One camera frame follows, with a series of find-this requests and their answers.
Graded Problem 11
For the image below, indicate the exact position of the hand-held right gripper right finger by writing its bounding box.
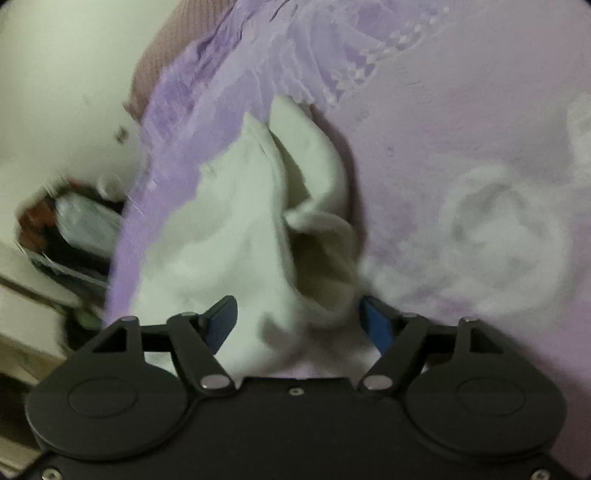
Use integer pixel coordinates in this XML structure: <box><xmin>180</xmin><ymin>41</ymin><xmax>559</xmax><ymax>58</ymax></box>
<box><xmin>358</xmin><ymin>296</ymin><xmax>505</xmax><ymax>394</ymax></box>

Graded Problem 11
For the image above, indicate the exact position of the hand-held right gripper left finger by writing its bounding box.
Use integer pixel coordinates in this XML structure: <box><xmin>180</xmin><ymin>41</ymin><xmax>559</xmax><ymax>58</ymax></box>
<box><xmin>92</xmin><ymin>295</ymin><xmax>238</xmax><ymax>398</ymax></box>

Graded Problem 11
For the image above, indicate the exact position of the white long-sleeve sweatshirt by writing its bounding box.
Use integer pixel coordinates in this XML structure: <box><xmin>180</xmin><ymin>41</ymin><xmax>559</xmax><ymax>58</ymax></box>
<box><xmin>131</xmin><ymin>95</ymin><xmax>386</xmax><ymax>380</ymax></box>

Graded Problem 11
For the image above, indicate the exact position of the light blue printed garment cover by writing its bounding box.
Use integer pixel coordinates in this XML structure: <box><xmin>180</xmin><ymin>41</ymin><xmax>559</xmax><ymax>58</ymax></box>
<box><xmin>53</xmin><ymin>191</ymin><xmax>123</xmax><ymax>261</ymax></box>

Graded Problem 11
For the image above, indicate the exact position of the white standing fan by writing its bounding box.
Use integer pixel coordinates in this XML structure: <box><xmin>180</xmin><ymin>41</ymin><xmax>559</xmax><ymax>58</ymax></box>
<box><xmin>95</xmin><ymin>173</ymin><xmax>123</xmax><ymax>202</ymax></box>

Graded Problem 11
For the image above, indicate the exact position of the white furniture panel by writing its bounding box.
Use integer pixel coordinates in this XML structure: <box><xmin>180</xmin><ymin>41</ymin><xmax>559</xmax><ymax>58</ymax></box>
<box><xmin>0</xmin><ymin>240</ymin><xmax>83</xmax><ymax>386</ymax></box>

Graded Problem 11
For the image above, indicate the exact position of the purple floral bedspread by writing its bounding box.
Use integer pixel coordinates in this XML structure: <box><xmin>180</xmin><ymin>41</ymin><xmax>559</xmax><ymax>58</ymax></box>
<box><xmin>104</xmin><ymin>0</ymin><xmax>591</xmax><ymax>462</ymax></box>

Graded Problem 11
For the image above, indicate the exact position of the pink quilted headboard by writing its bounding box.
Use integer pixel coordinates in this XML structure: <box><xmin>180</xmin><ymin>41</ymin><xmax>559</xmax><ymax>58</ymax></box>
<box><xmin>124</xmin><ymin>0</ymin><xmax>241</xmax><ymax>123</ymax></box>

